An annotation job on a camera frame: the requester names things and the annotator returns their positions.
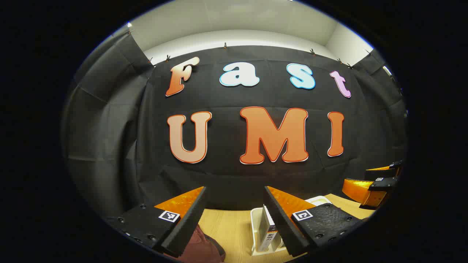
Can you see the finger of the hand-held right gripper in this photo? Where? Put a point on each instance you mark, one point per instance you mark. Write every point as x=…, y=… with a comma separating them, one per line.
x=382, y=183
x=380, y=173

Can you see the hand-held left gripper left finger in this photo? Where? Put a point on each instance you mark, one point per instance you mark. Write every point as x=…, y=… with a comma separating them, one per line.
x=190, y=223

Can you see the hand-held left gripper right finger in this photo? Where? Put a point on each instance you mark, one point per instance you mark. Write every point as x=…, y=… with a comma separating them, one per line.
x=283, y=226

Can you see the white portrait cover book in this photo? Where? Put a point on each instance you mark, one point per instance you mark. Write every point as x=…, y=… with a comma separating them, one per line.
x=270, y=233

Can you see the maroon schoolbag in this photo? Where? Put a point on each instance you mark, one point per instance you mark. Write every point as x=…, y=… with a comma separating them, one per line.
x=199, y=248

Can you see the white bookshelf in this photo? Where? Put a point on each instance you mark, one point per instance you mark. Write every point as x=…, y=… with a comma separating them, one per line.
x=256, y=226

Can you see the black backdrop cloth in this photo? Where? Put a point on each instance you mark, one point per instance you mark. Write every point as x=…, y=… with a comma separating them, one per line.
x=226, y=175

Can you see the row of small cloth clips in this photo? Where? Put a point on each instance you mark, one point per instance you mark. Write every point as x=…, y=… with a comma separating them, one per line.
x=225, y=45

